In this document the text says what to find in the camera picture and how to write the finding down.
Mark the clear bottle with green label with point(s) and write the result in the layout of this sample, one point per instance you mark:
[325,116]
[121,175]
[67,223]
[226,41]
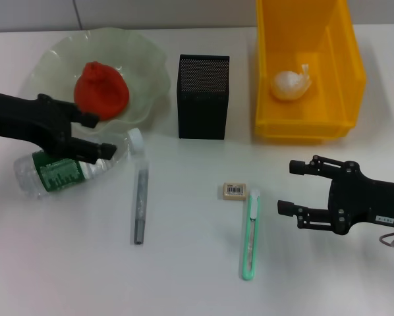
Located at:
[58,174]

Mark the grey metallic pen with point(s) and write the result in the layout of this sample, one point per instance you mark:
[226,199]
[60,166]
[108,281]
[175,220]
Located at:
[140,204]

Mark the yellow plastic bin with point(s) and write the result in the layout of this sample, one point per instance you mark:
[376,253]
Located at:
[315,125]

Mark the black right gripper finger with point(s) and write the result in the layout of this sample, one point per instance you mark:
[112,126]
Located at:
[297,167]
[286,207]

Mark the black mesh pen holder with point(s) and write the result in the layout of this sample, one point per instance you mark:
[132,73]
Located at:
[202,108]

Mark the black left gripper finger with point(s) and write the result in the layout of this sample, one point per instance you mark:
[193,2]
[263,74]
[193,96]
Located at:
[90,120]
[101,151]

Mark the white paper ball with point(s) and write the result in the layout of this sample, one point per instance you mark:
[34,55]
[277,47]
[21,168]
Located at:
[287,85]

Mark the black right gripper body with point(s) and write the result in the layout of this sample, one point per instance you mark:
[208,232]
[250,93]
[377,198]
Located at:
[365,204]

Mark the beige eraser with barcode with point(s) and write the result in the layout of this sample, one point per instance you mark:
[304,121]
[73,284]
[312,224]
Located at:
[234,192]

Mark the pale green glass fruit plate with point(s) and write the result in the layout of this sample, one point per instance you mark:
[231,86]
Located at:
[144,66]

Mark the mint green utility knife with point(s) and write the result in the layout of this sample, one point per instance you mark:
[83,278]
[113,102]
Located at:
[248,274]

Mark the red-orange soft orange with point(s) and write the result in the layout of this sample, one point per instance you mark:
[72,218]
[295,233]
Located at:
[104,89]

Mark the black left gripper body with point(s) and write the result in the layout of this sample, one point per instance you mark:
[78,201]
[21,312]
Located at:
[22,118]

